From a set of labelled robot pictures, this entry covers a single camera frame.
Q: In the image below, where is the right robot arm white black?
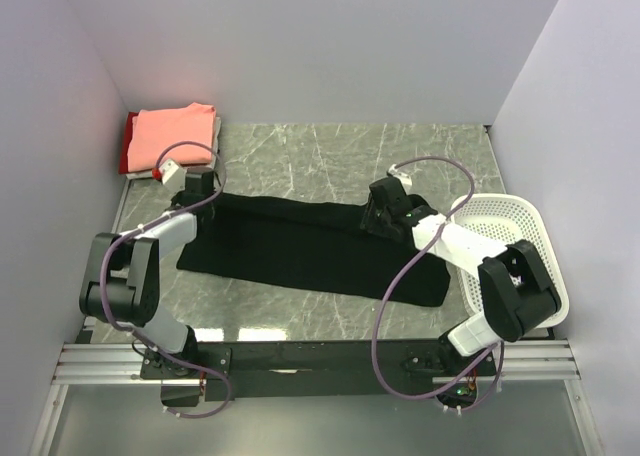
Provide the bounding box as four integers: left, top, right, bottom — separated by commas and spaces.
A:
361, 176, 569, 375

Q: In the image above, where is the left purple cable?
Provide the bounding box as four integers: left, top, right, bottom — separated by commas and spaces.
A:
99, 140, 236, 420

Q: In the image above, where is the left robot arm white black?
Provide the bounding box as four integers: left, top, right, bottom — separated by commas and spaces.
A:
79, 166, 222, 378

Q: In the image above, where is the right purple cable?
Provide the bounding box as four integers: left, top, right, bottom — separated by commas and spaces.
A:
372, 156, 505, 413

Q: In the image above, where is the white perforated plastic basket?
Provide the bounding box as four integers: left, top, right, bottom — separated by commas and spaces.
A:
451, 193, 569, 331

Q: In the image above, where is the purple cable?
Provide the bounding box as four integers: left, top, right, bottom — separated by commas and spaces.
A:
99, 140, 236, 420
372, 156, 505, 413

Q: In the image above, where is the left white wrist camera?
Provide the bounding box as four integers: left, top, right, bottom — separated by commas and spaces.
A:
151, 159, 186, 192

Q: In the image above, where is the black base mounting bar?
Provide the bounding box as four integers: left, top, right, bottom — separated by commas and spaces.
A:
140, 339, 473, 407

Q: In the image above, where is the black t shirt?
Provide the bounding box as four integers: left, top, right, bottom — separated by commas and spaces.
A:
176, 191, 454, 308

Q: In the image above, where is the aluminium rail frame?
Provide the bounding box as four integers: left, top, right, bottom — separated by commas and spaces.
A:
27, 183, 601, 456

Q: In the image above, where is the pink folded t shirt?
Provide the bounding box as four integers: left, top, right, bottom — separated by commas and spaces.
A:
128, 103, 217, 172

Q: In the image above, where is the red folded t shirt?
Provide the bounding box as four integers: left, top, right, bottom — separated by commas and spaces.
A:
118, 112, 138, 175

